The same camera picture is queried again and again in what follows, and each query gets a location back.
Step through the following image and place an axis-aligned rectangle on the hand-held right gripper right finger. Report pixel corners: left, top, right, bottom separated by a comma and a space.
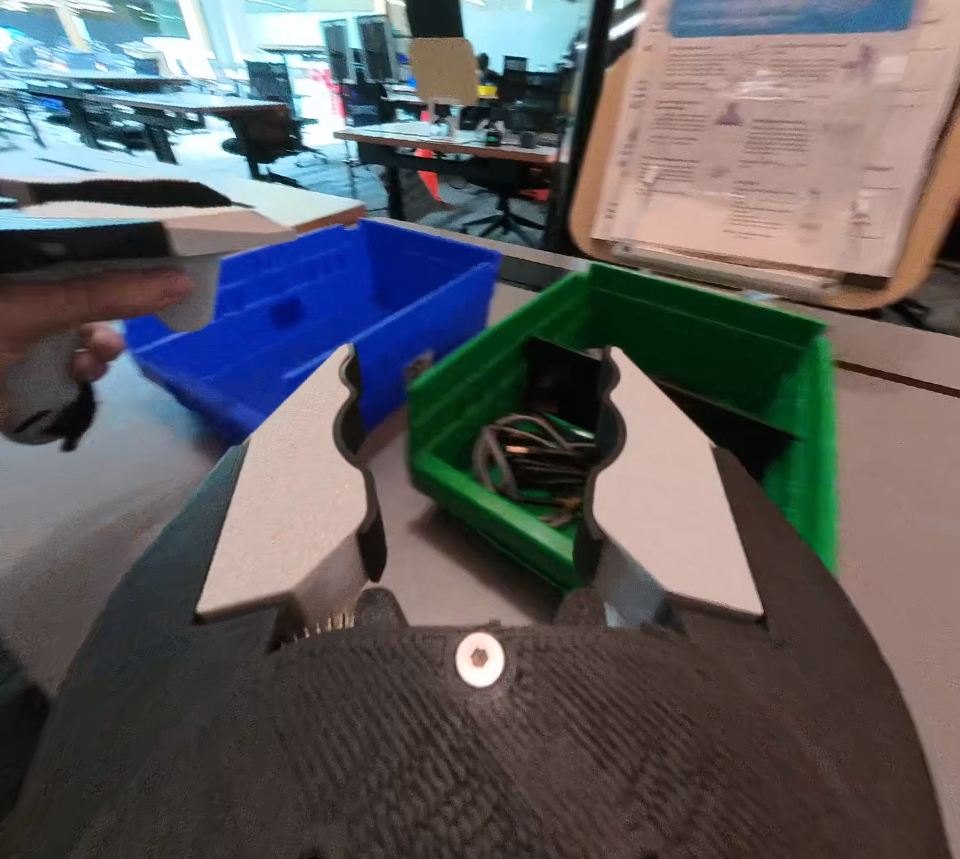
572, 346, 766, 629

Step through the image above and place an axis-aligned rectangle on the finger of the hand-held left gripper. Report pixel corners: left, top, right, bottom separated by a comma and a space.
22, 205, 298, 336
0, 179, 253, 208

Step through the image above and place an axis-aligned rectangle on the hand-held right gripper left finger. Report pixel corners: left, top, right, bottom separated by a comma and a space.
195, 343, 388, 622

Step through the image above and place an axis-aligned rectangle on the blue plastic bin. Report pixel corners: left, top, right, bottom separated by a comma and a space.
123, 220, 502, 444

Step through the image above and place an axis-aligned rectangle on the green plastic bin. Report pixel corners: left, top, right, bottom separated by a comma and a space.
407, 264, 839, 590

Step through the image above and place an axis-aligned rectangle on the person's left hand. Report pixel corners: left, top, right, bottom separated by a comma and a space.
0, 271, 198, 386

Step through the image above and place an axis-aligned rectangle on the long office table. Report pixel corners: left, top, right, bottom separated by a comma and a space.
0, 67, 295, 179

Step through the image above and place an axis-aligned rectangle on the black office chair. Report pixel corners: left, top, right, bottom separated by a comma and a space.
223, 60, 320, 179

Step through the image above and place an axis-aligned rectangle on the wooden office table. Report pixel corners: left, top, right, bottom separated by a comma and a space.
333, 122, 562, 239

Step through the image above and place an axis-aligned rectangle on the wooden board stand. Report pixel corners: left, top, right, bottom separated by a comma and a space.
407, 36, 481, 142

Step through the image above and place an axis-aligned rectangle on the black vertical pole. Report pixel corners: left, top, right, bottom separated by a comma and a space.
541, 0, 633, 254

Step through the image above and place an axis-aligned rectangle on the document stand with printed sheet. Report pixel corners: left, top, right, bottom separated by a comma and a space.
568, 0, 960, 313

